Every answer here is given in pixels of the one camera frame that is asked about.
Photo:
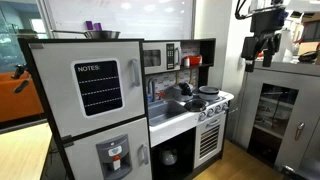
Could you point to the grey stove knob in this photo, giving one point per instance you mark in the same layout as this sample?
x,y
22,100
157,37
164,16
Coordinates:
x,y
225,106
210,112
202,116
218,109

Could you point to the small white freezer door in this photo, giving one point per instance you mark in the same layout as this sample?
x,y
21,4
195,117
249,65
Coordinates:
x,y
83,156

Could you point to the toy kitchen unit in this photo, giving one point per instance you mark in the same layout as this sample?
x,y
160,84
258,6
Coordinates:
x,y
173,130

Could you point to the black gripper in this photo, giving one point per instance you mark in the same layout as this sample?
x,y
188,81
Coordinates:
x,y
268,21

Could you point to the small black pan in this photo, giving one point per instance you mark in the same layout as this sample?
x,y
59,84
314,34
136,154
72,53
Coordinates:
x,y
196,105

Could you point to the white shaker red cap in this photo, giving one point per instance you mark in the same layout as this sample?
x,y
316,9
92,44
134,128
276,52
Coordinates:
x,y
186,62

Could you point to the black clamp stand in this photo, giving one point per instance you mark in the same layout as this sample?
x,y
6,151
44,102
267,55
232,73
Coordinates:
x,y
20,71

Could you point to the brown cardboard box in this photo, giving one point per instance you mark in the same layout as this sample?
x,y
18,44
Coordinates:
x,y
311,17

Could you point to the toy sink faucet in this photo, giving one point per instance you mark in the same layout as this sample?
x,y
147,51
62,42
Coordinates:
x,y
151,88

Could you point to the red plastic bowl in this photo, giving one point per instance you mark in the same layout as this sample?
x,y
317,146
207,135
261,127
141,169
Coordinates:
x,y
195,60

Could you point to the grey toy sink basin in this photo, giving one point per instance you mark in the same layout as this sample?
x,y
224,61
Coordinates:
x,y
165,111

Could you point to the white toy oven door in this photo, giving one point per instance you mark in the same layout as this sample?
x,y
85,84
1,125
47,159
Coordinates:
x,y
209,141

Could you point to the grey toy stove top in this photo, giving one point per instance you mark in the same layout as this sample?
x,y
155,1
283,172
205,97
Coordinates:
x,y
218,100

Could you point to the grey toy cooking pot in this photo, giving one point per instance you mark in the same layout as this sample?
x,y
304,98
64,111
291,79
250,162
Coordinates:
x,y
208,92

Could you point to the grey metal cabinet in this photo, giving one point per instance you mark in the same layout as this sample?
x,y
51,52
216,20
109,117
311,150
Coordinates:
x,y
246,106

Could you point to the white glossy whiteboard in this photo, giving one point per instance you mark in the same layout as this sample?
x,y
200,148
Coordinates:
x,y
133,20

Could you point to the white paper towel roll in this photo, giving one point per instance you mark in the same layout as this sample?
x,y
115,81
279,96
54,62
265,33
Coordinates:
x,y
286,43

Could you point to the toy microwave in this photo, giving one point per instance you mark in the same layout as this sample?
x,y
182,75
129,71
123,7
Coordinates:
x,y
156,57

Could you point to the black notes chalkboard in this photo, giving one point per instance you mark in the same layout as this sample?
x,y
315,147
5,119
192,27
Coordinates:
x,y
98,88

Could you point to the purple magnet block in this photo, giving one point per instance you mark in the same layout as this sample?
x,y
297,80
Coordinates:
x,y
97,26
89,25

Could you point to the black device on cabinet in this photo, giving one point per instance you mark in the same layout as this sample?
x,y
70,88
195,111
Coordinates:
x,y
307,56

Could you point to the silver toy kettle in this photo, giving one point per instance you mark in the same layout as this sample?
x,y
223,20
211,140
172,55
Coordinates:
x,y
168,156

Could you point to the large white fridge door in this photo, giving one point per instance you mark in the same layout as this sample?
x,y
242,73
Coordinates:
x,y
53,83

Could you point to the grey water dispenser panel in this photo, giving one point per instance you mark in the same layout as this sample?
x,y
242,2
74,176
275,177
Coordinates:
x,y
113,156

